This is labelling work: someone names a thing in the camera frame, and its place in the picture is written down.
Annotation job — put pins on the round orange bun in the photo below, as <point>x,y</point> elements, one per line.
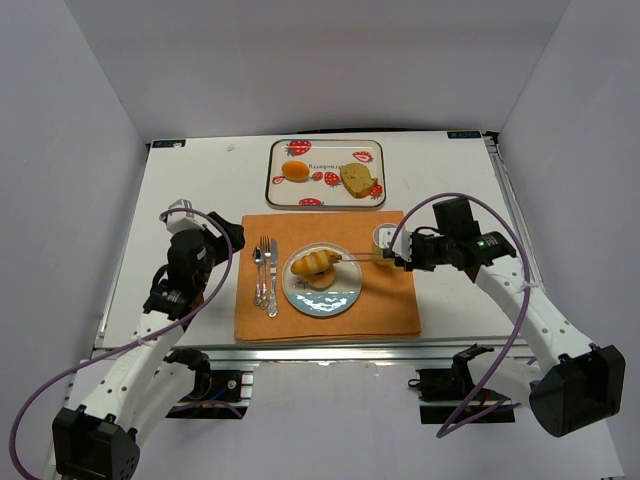
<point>295,171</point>

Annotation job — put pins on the silver table knife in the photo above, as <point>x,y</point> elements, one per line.
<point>272,308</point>

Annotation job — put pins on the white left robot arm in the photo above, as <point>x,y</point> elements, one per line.
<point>102,437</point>

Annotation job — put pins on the blue label sticker right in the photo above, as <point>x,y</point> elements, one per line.
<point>464,134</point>

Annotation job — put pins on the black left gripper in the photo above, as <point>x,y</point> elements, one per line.
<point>230,235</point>

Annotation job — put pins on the yellow mug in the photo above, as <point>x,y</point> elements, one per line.
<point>380,250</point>

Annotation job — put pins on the strawberry print serving tray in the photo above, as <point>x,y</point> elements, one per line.
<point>323,188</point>

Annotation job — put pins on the stainless steel tongs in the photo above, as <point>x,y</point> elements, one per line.
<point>376,259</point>

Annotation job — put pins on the sugared bagel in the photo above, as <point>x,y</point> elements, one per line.
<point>321,280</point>

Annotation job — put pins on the aluminium frame rail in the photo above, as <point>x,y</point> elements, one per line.
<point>417,350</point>

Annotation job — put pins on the blue label sticker left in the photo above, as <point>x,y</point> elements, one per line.
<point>168,143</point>

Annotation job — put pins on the blue label sticker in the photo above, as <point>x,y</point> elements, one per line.
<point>168,143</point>
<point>464,134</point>

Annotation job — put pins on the silver fork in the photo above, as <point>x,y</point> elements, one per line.
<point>264,252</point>

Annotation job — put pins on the striped long bread roll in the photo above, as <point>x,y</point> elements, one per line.
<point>315,262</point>

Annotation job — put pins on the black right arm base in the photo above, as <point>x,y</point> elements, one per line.
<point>440,390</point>

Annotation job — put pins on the orange cloth placemat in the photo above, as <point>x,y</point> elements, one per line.
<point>386,307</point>

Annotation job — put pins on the silver spoon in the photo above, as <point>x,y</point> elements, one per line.
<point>258,262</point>

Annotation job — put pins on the plate with leaf design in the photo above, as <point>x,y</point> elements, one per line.
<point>328,301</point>

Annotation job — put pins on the brown bread slice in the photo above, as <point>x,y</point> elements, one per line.
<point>357,180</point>

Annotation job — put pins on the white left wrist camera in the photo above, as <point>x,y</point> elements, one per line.
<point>181,217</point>

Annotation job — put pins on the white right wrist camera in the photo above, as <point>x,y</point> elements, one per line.
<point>394,243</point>

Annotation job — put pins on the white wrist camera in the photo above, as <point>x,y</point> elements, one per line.
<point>394,243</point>
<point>181,217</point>

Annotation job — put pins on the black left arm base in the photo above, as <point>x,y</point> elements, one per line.
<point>218,392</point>

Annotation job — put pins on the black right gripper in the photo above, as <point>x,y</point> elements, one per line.
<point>412,255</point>

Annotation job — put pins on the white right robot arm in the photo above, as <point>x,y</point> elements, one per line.
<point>547,365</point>

